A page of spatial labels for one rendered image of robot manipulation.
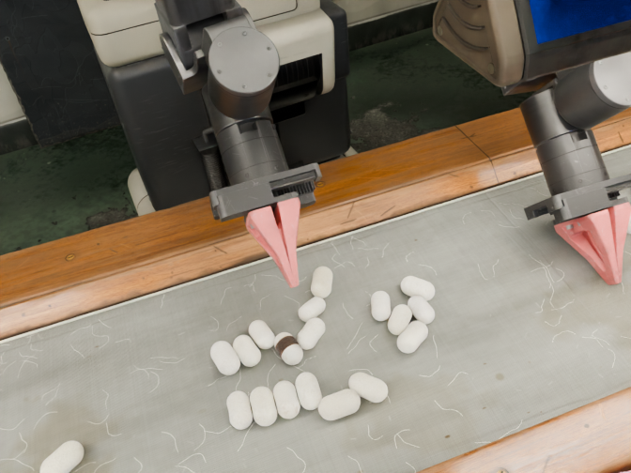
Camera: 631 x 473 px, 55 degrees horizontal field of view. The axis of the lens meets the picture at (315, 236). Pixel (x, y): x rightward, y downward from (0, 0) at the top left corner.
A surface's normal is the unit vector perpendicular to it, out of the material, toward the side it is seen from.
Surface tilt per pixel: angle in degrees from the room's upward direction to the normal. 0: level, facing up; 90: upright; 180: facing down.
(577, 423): 0
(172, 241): 0
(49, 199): 0
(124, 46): 90
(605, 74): 42
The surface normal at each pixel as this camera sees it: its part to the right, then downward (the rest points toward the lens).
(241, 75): 0.18, -0.18
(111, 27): 0.41, 0.58
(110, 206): -0.10, -0.74
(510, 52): 0.23, 0.12
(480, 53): -0.94, 0.29
